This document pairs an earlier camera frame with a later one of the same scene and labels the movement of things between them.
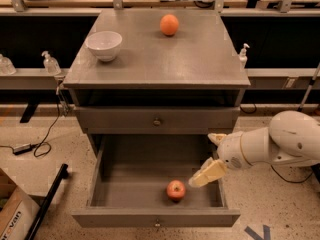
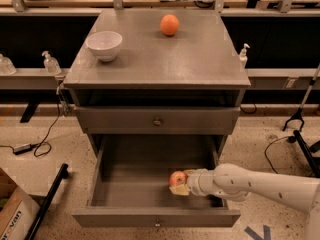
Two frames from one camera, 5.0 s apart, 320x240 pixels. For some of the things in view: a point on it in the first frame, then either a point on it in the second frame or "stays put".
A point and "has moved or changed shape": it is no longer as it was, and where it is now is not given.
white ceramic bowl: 105,44 stays put
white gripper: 230,150 to 196,182
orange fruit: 169,24 stays put
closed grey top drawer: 158,119 stays put
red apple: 176,190 has moved or changed shape
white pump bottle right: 243,57 stays put
